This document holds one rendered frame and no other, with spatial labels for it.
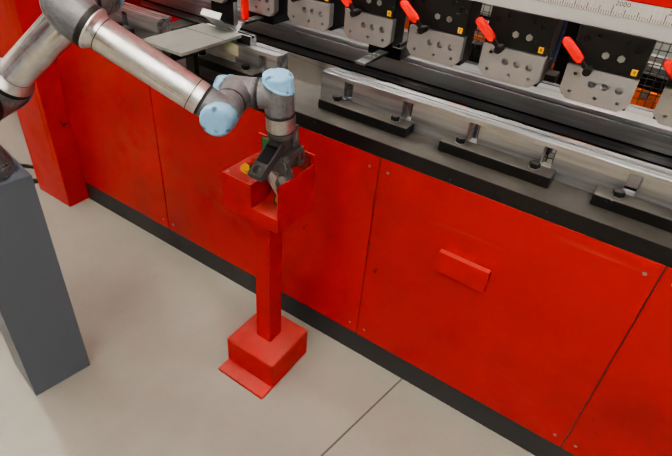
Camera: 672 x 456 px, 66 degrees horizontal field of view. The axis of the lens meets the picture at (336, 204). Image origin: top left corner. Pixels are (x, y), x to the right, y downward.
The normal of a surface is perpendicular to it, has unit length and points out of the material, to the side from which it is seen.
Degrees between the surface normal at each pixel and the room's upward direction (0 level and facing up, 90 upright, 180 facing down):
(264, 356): 0
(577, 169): 90
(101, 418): 0
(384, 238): 90
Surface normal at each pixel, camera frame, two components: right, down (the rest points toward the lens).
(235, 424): 0.07, -0.82
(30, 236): 0.72, 0.43
